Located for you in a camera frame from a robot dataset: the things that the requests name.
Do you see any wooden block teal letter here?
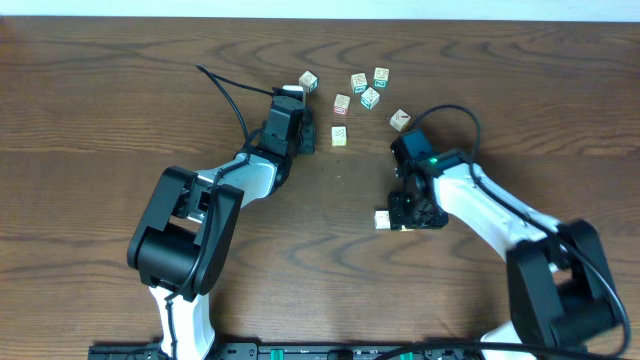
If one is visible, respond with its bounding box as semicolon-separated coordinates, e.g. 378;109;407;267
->
350;73;368;94

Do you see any yellow-edged wooden block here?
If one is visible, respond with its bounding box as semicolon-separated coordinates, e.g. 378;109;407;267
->
331;126;347;147

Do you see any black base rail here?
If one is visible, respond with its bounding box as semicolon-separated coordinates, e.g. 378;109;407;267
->
87;342;484;360

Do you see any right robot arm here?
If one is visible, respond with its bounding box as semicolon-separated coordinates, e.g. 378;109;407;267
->
388;130;632;359

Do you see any wooden block teal front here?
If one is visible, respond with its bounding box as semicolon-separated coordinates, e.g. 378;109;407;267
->
361;87;380;110

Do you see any plain white wooden block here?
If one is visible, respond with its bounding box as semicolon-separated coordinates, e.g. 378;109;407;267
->
374;210;391;230

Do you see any right black cable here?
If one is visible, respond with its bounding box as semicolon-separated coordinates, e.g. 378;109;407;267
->
372;103;634;360

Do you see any wooden block brown drawing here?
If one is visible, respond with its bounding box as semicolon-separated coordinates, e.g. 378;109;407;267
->
389;109;411;132

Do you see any wooden block teal side far-left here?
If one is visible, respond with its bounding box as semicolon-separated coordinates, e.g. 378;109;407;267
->
298;71;318;93

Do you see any wooden block red number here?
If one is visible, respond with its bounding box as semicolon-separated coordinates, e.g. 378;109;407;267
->
333;94;351;115

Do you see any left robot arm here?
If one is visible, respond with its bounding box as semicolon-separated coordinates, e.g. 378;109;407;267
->
127;86;315;359

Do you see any wooden block green number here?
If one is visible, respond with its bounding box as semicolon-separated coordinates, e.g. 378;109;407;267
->
373;67;390;88

